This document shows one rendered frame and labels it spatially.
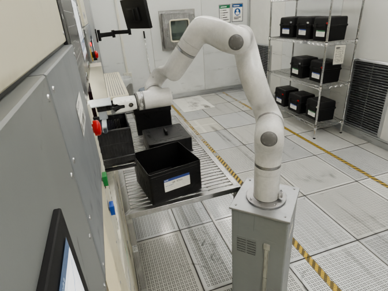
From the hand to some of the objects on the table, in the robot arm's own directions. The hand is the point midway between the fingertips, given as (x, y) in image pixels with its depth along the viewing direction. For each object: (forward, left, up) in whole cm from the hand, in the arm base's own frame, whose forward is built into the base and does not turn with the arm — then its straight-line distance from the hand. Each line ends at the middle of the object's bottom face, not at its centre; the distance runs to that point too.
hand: (101, 106), depth 123 cm
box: (+40, -88, -49) cm, 109 cm away
